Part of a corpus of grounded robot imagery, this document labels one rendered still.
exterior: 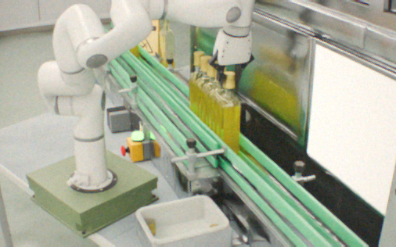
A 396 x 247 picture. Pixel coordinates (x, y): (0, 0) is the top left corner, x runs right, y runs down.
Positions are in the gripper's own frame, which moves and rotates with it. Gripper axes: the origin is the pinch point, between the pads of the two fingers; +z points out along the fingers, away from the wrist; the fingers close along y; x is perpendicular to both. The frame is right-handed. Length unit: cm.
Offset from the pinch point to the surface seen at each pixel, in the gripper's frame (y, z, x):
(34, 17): 7, 246, -544
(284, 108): -12.4, 4.4, 13.2
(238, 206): 6.2, 24.7, 28.1
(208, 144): 6.4, 20.2, 5.4
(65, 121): 39, 60, -67
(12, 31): 39, 261, -539
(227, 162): 4.0, 20.7, 14.3
